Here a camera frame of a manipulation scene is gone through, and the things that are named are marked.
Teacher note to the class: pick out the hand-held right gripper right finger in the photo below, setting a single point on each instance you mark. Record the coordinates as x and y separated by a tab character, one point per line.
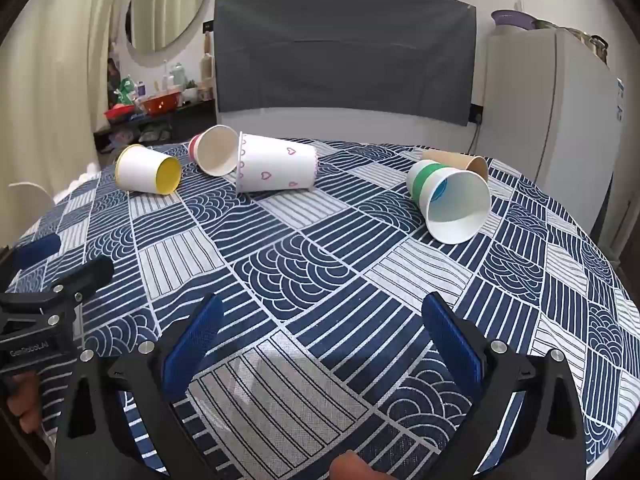
452	347

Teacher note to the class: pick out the clear glass jar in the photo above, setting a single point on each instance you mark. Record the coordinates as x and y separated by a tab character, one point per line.
177	75

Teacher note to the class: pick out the red tray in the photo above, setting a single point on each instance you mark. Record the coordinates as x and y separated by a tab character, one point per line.
118	111

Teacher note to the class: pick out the person's left hand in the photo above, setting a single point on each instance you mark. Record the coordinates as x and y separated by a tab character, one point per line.
24	402

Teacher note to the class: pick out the brown paper cup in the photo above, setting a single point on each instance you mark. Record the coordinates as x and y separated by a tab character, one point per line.
457	159

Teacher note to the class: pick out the red plastic basket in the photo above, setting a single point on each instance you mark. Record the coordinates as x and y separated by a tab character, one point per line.
161	102

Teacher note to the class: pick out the white refrigerator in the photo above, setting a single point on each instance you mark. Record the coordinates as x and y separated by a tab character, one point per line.
550	125

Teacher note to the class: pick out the cream curtain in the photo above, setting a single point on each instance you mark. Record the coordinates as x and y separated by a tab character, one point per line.
55	85

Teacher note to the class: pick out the blue white patterned tablecloth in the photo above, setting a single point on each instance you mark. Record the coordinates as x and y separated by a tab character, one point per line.
310	270

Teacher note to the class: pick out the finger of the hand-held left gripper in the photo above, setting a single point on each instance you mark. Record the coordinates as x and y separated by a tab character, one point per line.
87	275
37	251

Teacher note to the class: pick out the tall tan bottle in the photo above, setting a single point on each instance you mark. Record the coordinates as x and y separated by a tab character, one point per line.
206	62

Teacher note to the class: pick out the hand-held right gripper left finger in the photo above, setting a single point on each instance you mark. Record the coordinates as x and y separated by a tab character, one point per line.
196	342

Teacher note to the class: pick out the metal pot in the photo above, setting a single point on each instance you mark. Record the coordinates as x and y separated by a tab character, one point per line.
594	45

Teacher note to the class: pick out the white cup red stripes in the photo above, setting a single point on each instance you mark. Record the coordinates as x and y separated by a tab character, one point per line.
218	152

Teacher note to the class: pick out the green packet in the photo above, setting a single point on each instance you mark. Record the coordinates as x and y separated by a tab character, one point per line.
125	91

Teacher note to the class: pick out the purple bowl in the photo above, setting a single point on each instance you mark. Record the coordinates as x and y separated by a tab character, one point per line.
510	19

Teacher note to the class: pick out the white chair back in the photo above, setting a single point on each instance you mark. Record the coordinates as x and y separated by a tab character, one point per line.
31	191

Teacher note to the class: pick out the white cup pink hearts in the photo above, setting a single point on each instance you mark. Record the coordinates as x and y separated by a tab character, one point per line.
275	160

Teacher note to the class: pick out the person's right hand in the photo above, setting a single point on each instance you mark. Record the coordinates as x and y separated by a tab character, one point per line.
352	467

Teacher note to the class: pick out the small potted plant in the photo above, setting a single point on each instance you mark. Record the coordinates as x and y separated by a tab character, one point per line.
191	91

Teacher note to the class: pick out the oval wall mirror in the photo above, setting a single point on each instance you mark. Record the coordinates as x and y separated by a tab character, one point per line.
167	7

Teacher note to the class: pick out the white cup yellow inside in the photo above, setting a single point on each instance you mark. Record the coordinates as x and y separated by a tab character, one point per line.
140	167

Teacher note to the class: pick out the dark low shelf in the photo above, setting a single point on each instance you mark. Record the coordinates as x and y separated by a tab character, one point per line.
190	117

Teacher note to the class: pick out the white cup green stripes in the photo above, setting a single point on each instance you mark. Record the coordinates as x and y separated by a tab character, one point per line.
460	205

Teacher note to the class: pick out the wall socket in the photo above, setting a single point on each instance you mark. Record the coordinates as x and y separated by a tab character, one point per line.
476	112

